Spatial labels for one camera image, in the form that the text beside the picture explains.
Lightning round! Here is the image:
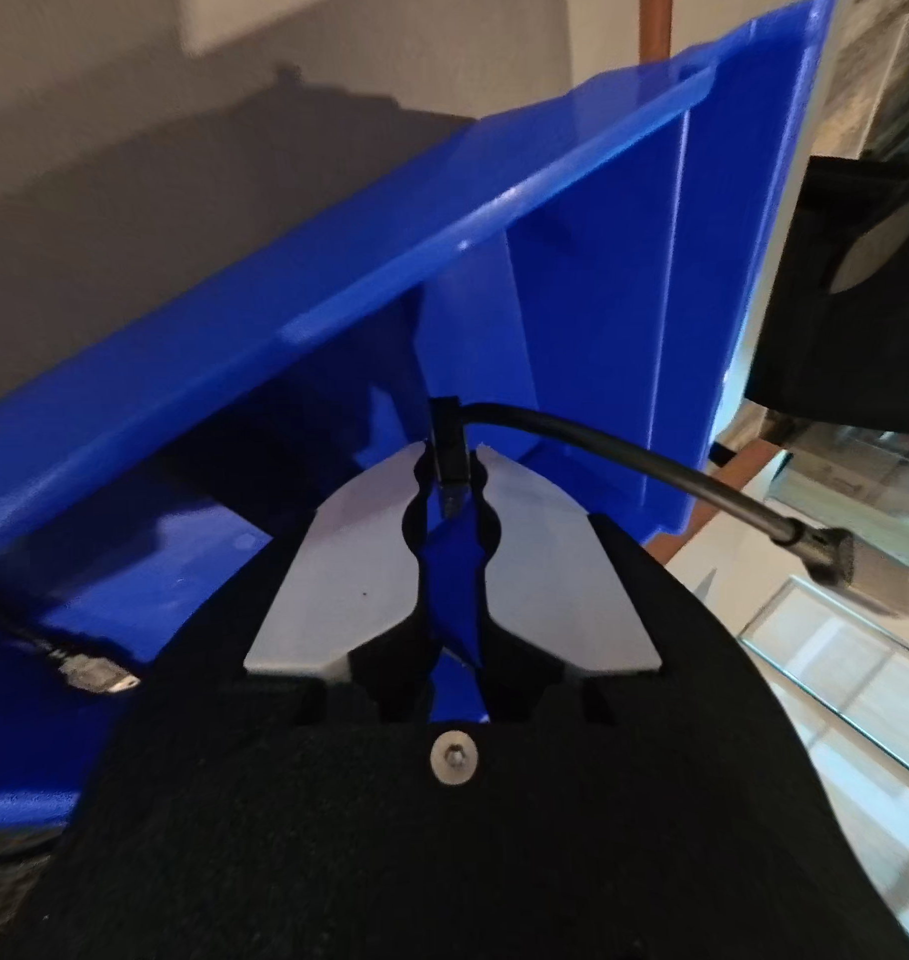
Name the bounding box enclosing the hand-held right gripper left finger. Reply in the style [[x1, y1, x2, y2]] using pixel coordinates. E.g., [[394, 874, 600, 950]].
[[243, 441, 435, 721]]

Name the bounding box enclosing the blue plastic bin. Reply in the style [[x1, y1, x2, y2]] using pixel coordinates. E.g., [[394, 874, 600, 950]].
[[0, 0, 838, 834]]

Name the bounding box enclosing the thin black usb cable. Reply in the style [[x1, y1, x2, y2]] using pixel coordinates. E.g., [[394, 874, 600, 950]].
[[0, 577, 142, 695]]

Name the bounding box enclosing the thick black hub cable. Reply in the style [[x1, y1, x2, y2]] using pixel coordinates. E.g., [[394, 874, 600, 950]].
[[428, 397, 853, 586]]

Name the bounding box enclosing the black office chair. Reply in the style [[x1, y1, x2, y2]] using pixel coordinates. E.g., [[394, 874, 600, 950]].
[[743, 153, 909, 436]]

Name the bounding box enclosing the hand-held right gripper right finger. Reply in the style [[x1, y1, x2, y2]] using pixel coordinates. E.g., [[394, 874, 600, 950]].
[[465, 442, 663, 717]]

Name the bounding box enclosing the dark grey usb hub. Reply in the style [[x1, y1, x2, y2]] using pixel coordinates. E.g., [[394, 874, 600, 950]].
[[837, 536, 909, 620]]

